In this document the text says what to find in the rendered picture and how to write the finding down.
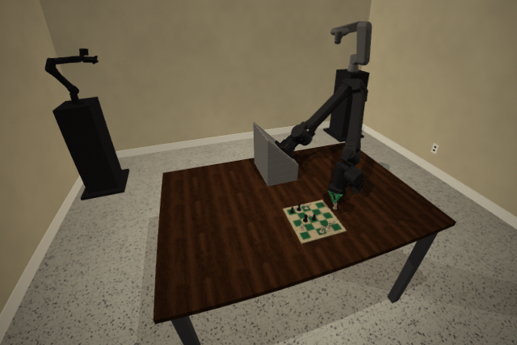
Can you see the green and cream chessboard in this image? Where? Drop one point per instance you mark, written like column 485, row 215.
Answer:
column 311, row 228

